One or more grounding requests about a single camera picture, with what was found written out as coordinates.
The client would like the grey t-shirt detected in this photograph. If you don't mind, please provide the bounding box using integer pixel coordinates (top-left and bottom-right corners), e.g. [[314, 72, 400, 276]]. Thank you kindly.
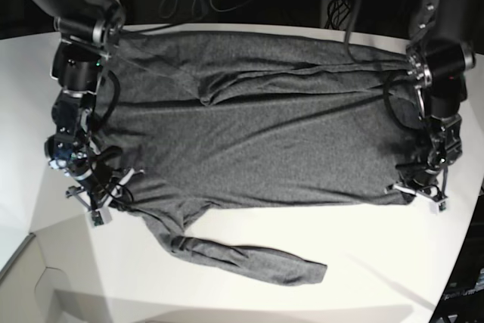
[[96, 32, 416, 286]]

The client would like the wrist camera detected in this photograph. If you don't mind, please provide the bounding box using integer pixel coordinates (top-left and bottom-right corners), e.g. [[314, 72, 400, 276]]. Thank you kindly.
[[89, 207, 112, 228], [431, 198, 447, 215]]

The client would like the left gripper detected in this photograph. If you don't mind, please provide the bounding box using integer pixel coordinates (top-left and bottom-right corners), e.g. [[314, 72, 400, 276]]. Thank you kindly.
[[385, 171, 448, 204]]

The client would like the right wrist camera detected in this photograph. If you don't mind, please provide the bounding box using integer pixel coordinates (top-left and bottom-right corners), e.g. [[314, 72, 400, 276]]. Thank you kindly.
[[89, 207, 112, 228]]

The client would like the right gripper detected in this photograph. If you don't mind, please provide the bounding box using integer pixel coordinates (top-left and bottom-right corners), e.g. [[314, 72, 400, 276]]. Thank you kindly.
[[65, 166, 145, 211]]

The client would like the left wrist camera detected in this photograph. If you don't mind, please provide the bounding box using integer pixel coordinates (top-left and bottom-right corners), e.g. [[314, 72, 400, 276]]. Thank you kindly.
[[431, 198, 447, 215]]

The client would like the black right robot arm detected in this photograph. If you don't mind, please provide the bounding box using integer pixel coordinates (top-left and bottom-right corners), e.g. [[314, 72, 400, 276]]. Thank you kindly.
[[32, 0, 133, 217]]

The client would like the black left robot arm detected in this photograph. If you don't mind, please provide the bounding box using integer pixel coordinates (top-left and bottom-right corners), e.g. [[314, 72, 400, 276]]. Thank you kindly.
[[383, 0, 480, 212]]

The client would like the black cable bundle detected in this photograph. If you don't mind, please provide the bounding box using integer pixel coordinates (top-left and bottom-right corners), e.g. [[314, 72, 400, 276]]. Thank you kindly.
[[327, 0, 356, 31]]

